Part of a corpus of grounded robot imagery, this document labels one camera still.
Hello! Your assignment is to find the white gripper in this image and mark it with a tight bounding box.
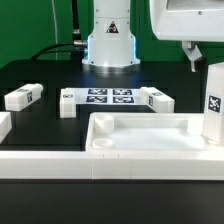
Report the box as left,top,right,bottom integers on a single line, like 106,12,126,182
149,0,224,72

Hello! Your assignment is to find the white desk top tray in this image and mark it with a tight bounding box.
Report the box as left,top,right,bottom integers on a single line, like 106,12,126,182
86,112,224,153

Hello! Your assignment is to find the printed fiducial marker sheet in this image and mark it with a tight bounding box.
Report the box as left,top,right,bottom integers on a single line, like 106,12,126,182
75,88,142,105

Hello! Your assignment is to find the white front obstacle bar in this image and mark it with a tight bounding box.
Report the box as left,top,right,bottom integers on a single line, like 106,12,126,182
0,151,224,180

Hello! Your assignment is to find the white left obstacle block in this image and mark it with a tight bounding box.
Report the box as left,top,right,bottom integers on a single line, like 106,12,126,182
0,112,12,144

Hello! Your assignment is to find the black thick cable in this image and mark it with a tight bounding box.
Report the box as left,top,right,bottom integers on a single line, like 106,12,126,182
29,0,88,62

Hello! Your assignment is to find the thin white cable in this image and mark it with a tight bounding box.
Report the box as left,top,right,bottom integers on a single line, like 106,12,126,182
51,0,59,61

